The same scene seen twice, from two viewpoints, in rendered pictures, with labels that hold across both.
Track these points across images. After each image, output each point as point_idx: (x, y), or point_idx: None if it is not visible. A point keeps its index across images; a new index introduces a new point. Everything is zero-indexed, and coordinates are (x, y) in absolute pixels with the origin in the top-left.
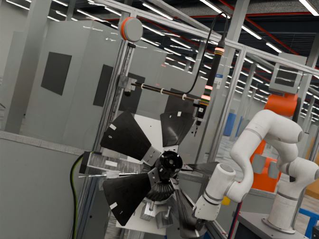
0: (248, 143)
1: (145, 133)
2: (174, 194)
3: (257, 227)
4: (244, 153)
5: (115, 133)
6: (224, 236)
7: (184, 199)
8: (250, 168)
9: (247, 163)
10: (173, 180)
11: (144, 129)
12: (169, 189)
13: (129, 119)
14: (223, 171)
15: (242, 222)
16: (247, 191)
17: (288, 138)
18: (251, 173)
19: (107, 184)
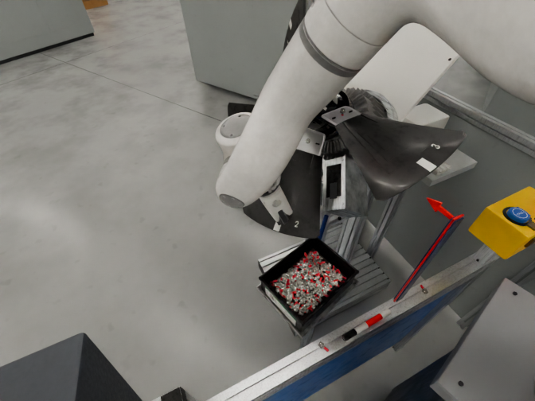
0: (276, 68)
1: (405, 39)
2: (327, 161)
3: (466, 338)
4: (259, 100)
5: (290, 36)
6: (413, 291)
7: (302, 171)
8: (238, 143)
9: (244, 128)
10: (306, 133)
11: (408, 30)
12: (327, 150)
13: (301, 8)
14: (216, 129)
15: (481, 309)
16: (228, 193)
17: (494, 70)
18: (233, 157)
19: (230, 107)
